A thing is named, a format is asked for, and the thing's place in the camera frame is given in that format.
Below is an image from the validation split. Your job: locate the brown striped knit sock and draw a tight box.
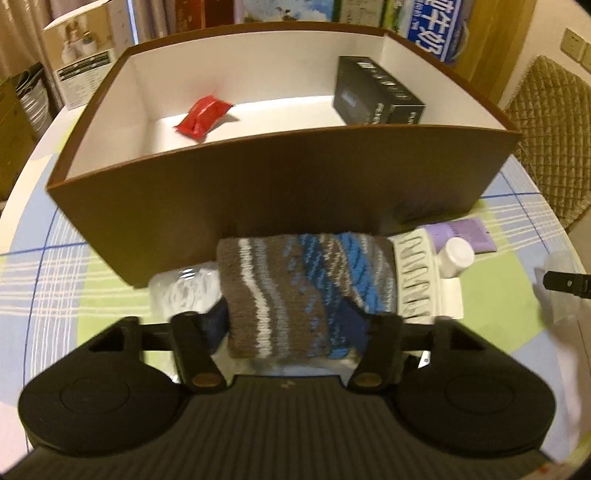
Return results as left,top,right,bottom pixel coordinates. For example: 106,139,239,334
216,233,398,361

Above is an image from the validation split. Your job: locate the red snack packet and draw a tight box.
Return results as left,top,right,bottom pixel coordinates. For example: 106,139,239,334
174,95,234,138

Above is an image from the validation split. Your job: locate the plaid tablecloth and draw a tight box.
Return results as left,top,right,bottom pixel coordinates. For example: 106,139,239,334
0,152,591,462

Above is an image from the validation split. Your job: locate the blue milk carton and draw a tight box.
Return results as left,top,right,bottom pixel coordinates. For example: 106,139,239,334
406,0,468,64

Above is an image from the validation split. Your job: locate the white photo-printed carton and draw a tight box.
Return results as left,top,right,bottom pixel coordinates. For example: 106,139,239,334
42,0,131,110

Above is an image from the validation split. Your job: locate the brown cardboard box white inside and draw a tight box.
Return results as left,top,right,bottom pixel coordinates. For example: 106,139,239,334
46,21,522,289

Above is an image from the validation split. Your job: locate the wall socket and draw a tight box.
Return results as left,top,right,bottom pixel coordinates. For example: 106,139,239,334
560,28,591,71

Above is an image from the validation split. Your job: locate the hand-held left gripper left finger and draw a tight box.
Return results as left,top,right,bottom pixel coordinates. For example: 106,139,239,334
90,300,230,394

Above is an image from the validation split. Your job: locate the dark red gift box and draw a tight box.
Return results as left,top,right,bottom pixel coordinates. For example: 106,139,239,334
175,0,237,28

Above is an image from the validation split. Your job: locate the clear plastic bag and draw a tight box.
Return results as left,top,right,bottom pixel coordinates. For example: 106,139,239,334
148,261,227,324

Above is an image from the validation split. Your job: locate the black product box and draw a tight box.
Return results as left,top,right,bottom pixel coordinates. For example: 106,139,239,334
333,56,426,126

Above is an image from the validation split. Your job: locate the white ribbed plastic tray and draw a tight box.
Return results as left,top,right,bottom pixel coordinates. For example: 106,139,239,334
392,228,465,321

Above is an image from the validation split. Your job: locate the purple packet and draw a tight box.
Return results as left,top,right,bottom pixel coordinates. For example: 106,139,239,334
455,219,498,254

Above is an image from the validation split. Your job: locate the beige curtain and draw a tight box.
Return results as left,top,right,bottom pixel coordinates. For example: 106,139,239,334
0,0,185,79

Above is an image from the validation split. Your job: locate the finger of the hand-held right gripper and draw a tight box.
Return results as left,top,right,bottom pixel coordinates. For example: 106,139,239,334
544,272,591,298

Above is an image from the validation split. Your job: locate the olive cardboard box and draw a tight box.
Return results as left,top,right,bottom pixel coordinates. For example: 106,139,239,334
0,74,38,204

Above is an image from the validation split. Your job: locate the quilted cushion chair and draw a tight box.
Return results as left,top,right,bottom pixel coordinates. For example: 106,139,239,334
503,55,591,232

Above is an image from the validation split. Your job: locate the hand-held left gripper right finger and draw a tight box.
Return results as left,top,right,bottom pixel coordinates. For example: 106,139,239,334
339,298,490,394

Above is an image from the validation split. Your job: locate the cow-printed milk carton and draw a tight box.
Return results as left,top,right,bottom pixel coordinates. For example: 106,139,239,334
242,0,409,35

